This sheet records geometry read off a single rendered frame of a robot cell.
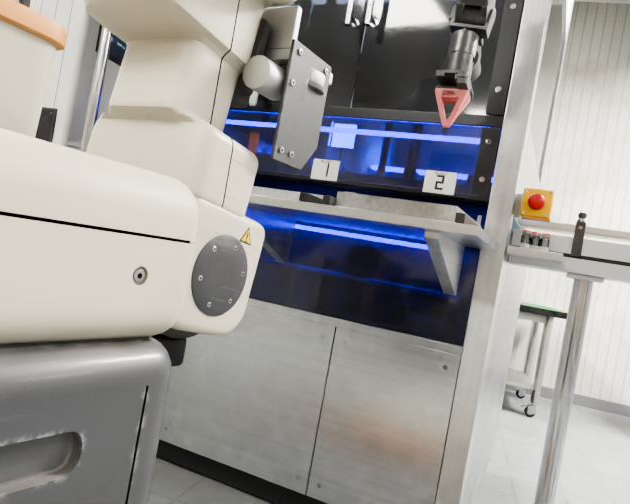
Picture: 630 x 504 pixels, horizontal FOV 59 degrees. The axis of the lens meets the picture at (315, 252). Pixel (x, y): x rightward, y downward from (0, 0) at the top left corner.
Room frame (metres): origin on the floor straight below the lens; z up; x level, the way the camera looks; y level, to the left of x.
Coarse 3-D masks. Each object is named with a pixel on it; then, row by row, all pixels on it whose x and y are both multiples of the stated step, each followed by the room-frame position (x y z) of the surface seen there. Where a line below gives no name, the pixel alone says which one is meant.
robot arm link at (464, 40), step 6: (462, 30) 1.14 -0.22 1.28; (468, 30) 1.14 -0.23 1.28; (456, 36) 1.15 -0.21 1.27; (462, 36) 1.14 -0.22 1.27; (468, 36) 1.14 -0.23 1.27; (474, 36) 1.14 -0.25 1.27; (450, 42) 1.16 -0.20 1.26; (456, 42) 1.14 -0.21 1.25; (462, 42) 1.14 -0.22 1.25; (468, 42) 1.13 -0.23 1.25; (474, 42) 1.14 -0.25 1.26; (450, 48) 1.15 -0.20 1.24; (456, 48) 1.14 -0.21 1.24; (462, 48) 1.13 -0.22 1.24; (468, 48) 1.13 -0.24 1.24; (474, 48) 1.14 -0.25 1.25; (474, 54) 1.14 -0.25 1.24
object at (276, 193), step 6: (252, 192) 1.42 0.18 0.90; (258, 192) 1.41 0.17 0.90; (264, 192) 1.41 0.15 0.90; (270, 192) 1.40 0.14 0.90; (276, 192) 1.39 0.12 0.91; (282, 192) 1.38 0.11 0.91; (288, 192) 1.38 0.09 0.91; (294, 192) 1.37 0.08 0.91; (282, 198) 1.38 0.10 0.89; (288, 198) 1.38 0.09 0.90; (294, 198) 1.37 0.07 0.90
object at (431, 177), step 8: (432, 176) 1.50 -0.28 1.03; (448, 176) 1.48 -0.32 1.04; (456, 176) 1.47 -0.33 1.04; (424, 184) 1.50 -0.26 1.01; (432, 184) 1.50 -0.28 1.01; (440, 184) 1.49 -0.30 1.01; (448, 184) 1.48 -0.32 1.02; (432, 192) 1.49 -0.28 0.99; (440, 192) 1.48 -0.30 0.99; (448, 192) 1.48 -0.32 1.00
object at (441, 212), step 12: (336, 204) 1.21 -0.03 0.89; (348, 204) 1.19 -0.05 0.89; (360, 204) 1.18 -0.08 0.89; (372, 204) 1.17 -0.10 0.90; (384, 204) 1.16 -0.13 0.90; (396, 204) 1.15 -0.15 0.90; (408, 204) 1.14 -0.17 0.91; (420, 204) 1.13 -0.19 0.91; (432, 204) 1.12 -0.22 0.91; (420, 216) 1.13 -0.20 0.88; (432, 216) 1.12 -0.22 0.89; (444, 216) 1.11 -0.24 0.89
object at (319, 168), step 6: (318, 162) 1.64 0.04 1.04; (324, 162) 1.63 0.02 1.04; (330, 162) 1.62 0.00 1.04; (336, 162) 1.61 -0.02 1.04; (312, 168) 1.64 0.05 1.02; (318, 168) 1.64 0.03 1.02; (324, 168) 1.63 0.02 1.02; (330, 168) 1.62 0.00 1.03; (336, 168) 1.61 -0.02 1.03; (312, 174) 1.64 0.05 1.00; (318, 174) 1.63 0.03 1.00; (324, 174) 1.63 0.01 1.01; (330, 174) 1.62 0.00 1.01; (336, 174) 1.61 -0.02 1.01; (330, 180) 1.62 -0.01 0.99; (336, 180) 1.61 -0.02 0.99
